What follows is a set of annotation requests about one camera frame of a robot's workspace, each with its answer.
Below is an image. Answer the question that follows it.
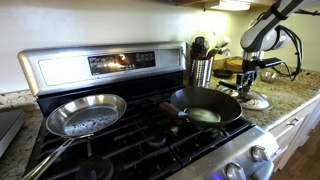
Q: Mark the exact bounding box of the kitchen base cabinet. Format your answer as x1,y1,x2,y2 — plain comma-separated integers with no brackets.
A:
268,98,320,173

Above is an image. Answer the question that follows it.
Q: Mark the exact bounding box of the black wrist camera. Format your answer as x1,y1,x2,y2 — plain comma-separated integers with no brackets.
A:
256,57,285,70

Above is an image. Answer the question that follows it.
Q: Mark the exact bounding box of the black wok with wooden handle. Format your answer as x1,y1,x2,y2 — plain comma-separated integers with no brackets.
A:
159,80,244,130

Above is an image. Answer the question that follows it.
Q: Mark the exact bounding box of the under-cabinet light strip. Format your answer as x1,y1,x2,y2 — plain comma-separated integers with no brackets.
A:
204,0,253,12

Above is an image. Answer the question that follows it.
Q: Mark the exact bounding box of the perforated steel utensil holder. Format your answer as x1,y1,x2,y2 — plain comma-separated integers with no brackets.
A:
188,56,215,89

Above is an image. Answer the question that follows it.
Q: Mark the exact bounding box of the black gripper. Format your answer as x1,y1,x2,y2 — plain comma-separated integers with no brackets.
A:
235,61,260,98

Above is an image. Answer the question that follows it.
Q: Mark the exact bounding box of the silver stove knob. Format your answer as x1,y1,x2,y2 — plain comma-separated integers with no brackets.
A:
225,162,248,180
251,144,271,163

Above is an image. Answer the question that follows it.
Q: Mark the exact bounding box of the wire balloon whisk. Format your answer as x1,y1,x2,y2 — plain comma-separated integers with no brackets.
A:
218,45,233,58

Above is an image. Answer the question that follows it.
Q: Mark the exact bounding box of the stainless steel frying pan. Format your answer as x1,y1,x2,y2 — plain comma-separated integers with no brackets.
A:
21,93,128,180

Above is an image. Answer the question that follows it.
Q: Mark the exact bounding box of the black flat countertop appliance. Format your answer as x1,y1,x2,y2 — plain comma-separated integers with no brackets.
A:
0,109,26,158

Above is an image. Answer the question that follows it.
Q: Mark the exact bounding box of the stainless steel gas range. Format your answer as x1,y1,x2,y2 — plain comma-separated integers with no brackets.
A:
18,41,280,180

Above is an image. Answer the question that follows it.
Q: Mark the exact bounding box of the dark wooden spatula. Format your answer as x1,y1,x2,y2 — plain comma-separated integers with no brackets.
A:
191,36,209,61

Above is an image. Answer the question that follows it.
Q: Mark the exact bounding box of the metal drawer handle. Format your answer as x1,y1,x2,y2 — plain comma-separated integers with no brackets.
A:
285,117,300,127

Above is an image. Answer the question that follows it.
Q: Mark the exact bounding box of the silver lid with brown knob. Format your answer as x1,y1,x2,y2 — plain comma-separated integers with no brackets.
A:
229,87,273,112

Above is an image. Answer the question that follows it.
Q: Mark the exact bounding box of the small black cast iron skillet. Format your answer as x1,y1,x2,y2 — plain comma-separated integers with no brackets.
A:
213,68,235,80

